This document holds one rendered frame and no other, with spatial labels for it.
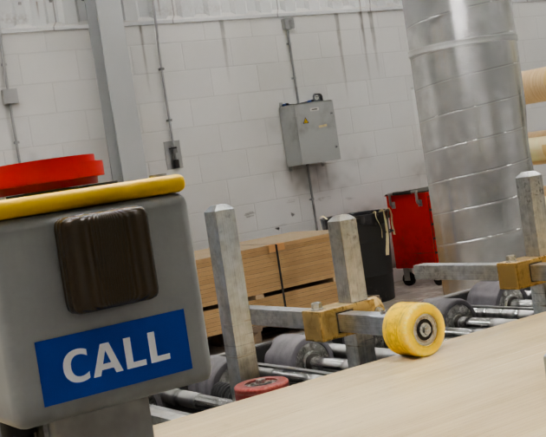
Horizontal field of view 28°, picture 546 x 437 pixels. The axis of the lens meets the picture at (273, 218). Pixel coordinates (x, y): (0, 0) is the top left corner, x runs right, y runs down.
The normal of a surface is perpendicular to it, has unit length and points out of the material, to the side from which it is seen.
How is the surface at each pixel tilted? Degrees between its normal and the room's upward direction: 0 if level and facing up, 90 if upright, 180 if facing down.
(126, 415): 90
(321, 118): 90
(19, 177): 90
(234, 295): 90
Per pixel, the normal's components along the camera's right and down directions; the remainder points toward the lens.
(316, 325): -0.82, 0.15
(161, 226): 0.55, -0.04
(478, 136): -0.13, 0.07
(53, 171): 0.37, 0.00
